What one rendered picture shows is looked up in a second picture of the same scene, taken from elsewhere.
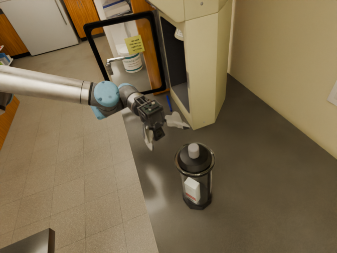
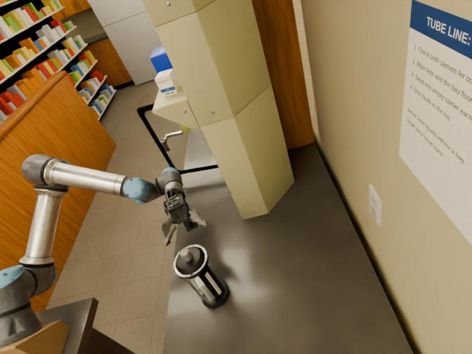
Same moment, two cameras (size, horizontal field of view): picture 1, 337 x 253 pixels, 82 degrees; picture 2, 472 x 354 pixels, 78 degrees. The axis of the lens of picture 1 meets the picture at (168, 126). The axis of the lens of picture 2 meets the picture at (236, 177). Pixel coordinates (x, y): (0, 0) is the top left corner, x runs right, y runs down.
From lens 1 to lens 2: 0.54 m
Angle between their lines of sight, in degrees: 17
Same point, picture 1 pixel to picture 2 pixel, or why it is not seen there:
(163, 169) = not seen: hidden behind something
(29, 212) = (108, 275)
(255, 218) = (257, 328)
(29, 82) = (76, 178)
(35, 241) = (81, 306)
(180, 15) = (193, 123)
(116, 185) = not seen: hidden behind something
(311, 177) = (336, 298)
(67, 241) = (138, 314)
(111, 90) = (137, 187)
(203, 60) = (232, 156)
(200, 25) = (217, 129)
